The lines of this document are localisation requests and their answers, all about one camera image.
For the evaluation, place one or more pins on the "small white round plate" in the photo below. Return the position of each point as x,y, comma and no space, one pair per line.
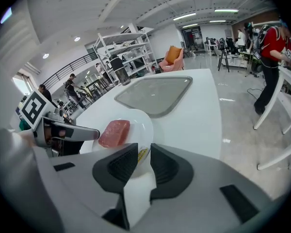
141,127

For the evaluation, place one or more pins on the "black balcony railing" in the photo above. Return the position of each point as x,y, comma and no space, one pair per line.
70,65

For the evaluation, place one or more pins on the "dark water bottle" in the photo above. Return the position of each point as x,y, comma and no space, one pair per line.
120,69

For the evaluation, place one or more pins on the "white metal shelving rack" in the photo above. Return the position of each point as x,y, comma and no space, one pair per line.
126,46

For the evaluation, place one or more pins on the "orange cushion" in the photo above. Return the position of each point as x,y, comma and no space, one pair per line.
172,54

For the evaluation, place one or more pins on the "red cube block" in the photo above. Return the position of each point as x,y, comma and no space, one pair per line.
114,133

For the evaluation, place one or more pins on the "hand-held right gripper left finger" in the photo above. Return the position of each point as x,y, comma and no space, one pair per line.
87,178

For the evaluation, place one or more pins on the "grey rectangular tray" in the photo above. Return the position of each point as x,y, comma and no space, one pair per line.
155,96

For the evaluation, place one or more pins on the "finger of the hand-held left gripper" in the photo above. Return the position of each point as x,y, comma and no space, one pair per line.
87,133

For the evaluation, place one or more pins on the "white side table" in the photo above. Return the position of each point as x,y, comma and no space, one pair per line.
283,86

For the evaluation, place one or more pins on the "long ceiling light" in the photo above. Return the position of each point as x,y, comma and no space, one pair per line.
184,16
226,10

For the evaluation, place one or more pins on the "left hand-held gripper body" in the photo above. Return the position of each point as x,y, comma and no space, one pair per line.
35,108

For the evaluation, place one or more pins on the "black camera tripod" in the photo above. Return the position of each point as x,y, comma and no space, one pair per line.
223,59

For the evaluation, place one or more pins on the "pink armchair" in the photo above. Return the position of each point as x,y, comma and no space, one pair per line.
174,65

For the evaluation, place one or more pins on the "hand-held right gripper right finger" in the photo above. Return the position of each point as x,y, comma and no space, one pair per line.
203,178

